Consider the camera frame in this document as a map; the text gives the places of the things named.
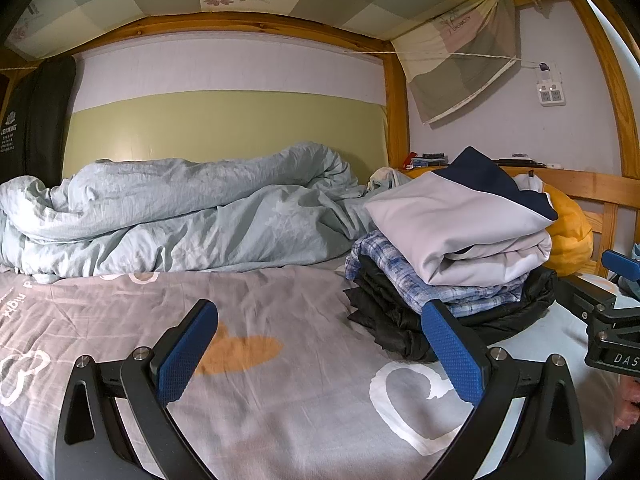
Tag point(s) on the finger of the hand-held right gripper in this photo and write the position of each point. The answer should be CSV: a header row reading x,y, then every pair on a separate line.
x,y
585,292
620,265

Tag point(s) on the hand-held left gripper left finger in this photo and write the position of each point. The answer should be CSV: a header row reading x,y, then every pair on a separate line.
x,y
185,355

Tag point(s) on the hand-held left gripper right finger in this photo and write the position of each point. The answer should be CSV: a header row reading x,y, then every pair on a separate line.
x,y
452,355

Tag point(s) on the white and navy jacket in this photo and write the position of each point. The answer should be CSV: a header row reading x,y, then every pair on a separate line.
x,y
450,220

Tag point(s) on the person's right hand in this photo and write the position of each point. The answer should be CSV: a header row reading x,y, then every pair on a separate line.
x,y
631,405

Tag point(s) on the yellow pillow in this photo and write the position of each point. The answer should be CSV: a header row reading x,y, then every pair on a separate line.
x,y
570,240

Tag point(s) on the black padded jacket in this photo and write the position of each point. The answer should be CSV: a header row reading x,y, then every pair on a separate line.
x,y
395,325

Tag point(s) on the blue plaid shirt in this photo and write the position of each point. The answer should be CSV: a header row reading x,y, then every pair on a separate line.
x,y
395,270

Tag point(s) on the grey-green duvet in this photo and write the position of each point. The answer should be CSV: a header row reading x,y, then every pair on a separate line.
x,y
175,220

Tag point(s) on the flat dark object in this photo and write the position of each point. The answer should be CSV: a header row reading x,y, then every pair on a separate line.
x,y
520,161

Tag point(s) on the white power outlet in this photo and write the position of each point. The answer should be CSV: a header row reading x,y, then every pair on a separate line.
x,y
550,94

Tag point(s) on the white cloth bundle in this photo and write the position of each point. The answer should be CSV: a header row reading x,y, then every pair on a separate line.
x,y
382,176

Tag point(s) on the items on wooden ledge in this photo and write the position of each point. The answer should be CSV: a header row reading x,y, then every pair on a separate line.
x,y
425,161

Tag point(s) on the dark hanging cloth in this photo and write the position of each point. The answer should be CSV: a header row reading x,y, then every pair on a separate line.
x,y
40,120

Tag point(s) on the wooden bed frame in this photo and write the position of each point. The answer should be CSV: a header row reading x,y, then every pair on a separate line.
x,y
395,110

